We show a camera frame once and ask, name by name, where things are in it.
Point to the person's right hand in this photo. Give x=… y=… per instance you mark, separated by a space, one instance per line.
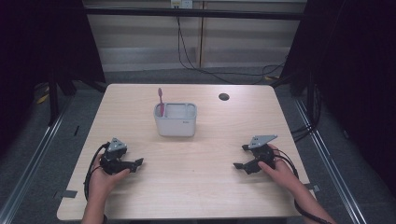
x=280 y=174

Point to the grey tape strip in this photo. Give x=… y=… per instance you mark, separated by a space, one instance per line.
x=312 y=187
x=66 y=194

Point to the person's left hand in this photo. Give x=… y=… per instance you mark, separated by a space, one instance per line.
x=104 y=182

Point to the grey toothbrush holder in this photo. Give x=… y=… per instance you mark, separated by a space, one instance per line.
x=176 y=123

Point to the black curtain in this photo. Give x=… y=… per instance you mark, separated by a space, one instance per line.
x=43 y=46
x=355 y=77

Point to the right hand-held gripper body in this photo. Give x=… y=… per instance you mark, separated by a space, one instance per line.
x=263 y=152

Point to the black horizontal bar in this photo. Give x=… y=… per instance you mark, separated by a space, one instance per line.
x=193 y=13

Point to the white wall socket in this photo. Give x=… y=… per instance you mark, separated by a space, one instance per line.
x=181 y=3

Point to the pink toothbrush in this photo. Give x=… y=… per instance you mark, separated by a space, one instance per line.
x=161 y=101

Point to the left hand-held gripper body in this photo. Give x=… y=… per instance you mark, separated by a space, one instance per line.
x=114 y=158

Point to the metal floor rail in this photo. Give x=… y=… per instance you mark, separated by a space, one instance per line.
x=28 y=174
x=333 y=174

